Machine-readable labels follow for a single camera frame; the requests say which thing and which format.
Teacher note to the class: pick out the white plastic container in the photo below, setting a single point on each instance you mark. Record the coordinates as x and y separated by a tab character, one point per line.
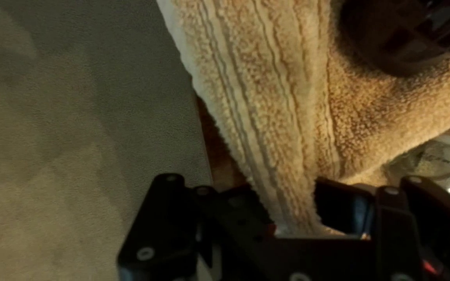
440	164

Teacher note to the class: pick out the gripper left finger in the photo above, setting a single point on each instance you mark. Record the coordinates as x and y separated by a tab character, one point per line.
166	230

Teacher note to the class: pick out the beige terry towel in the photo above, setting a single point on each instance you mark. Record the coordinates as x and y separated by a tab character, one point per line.
279	101

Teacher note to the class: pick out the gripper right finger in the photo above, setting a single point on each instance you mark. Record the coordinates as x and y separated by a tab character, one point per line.
397	234

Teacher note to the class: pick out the dark round object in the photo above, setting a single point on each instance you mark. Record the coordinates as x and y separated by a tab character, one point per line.
400	35

